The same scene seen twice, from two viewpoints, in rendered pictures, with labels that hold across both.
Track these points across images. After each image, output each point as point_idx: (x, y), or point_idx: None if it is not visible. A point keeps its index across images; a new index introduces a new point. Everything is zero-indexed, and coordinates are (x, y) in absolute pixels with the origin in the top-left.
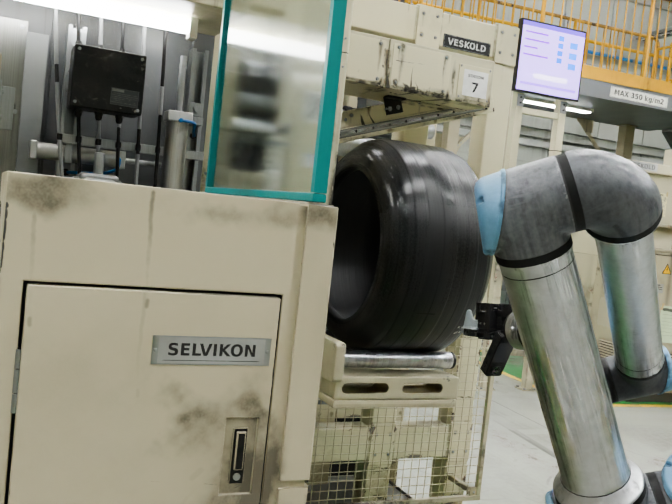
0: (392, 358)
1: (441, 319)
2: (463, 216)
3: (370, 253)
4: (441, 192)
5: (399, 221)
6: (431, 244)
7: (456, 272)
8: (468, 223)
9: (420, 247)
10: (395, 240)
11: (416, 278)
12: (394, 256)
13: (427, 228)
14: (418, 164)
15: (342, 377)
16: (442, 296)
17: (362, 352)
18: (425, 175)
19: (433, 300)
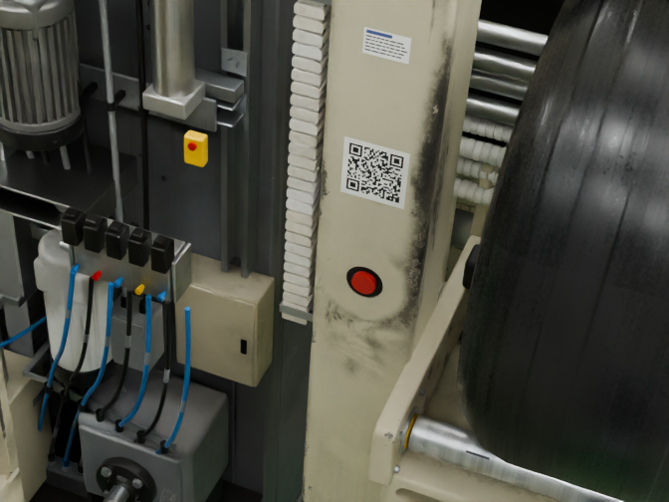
0: (524, 479)
1: (593, 487)
2: (656, 325)
3: None
4: (614, 246)
5: (483, 282)
6: (537, 367)
7: (607, 437)
8: (665, 346)
9: (507, 364)
10: (469, 318)
11: (499, 414)
12: (464, 348)
13: (532, 330)
14: (596, 142)
15: (387, 482)
16: (575, 461)
17: (459, 444)
18: (592, 185)
19: (554, 459)
